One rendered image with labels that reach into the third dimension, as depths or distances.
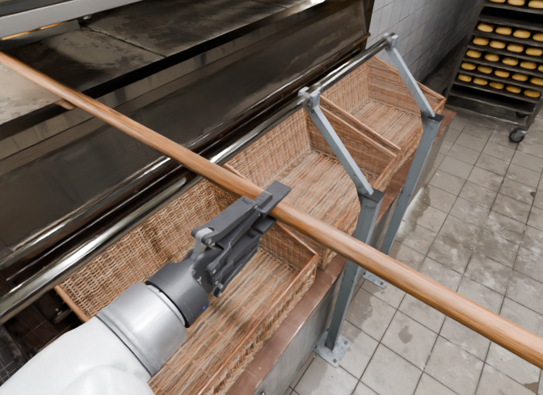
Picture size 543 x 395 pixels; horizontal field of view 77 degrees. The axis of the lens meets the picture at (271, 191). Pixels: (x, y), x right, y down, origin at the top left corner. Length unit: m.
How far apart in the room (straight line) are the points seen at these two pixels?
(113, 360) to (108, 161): 0.67
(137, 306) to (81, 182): 0.61
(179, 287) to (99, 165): 0.62
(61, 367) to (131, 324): 0.06
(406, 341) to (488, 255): 0.76
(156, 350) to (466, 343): 1.65
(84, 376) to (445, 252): 1.98
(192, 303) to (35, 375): 0.15
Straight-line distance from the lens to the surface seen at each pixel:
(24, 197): 0.93
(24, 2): 0.66
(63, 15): 0.68
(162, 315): 0.39
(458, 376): 1.82
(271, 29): 1.30
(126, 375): 0.38
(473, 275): 2.14
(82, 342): 0.39
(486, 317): 0.47
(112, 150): 0.98
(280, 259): 1.18
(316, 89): 0.87
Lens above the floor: 1.56
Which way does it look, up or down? 44 degrees down
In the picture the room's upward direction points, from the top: straight up
